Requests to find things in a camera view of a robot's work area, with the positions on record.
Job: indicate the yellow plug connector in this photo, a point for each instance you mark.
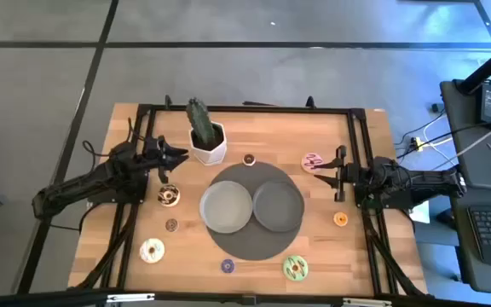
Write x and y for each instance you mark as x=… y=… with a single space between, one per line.
x=418 y=143

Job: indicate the round dark woven placemat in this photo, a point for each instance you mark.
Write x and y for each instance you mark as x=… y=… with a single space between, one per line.
x=254 y=245

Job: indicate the green cactus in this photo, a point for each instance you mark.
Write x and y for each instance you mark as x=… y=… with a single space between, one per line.
x=200 y=121

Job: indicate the dark grey plate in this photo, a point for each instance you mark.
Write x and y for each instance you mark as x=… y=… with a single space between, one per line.
x=278 y=206

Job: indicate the white paper sheet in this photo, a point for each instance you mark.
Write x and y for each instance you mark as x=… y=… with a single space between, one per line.
x=420 y=213

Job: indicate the large chocolate white-drizzled donut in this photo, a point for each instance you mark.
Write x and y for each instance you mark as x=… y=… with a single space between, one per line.
x=169 y=196

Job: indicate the light grey plate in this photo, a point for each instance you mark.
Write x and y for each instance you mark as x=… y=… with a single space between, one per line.
x=226 y=207

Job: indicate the black diagonal pole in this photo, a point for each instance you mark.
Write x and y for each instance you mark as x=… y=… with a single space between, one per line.
x=488 y=68

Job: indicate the grey side desk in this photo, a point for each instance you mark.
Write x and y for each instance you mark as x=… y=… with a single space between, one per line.
x=463 y=140

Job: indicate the small brown sprinkled donut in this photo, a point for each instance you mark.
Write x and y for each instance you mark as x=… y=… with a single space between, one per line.
x=171 y=225

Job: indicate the large green drizzled donut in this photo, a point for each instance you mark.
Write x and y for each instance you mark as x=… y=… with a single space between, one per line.
x=295 y=268

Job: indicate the large white sprinkled donut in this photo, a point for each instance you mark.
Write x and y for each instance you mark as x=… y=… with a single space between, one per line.
x=151 y=250

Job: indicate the small blue sprinkled donut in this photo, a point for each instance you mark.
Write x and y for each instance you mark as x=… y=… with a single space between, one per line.
x=227 y=265

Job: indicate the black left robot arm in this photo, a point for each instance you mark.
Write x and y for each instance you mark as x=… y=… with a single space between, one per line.
x=88 y=183

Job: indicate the small chocolate donut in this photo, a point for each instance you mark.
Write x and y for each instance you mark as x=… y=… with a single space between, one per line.
x=249 y=160

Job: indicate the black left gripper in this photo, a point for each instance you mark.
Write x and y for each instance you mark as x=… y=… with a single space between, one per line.
x=160 y=155

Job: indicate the black aluminium table frame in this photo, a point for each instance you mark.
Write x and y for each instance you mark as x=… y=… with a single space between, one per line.
x=250 y=109

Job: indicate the small orange donut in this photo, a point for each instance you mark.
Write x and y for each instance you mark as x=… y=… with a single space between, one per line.
x=340 y=219

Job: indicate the white faceted plant pot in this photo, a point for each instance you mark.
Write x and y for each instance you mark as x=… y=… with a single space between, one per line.
x=209 y=154

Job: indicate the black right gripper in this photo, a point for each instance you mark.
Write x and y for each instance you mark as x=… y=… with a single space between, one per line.
x=343 y=179

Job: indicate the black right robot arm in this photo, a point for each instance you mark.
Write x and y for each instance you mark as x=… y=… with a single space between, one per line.
x=416 y=181

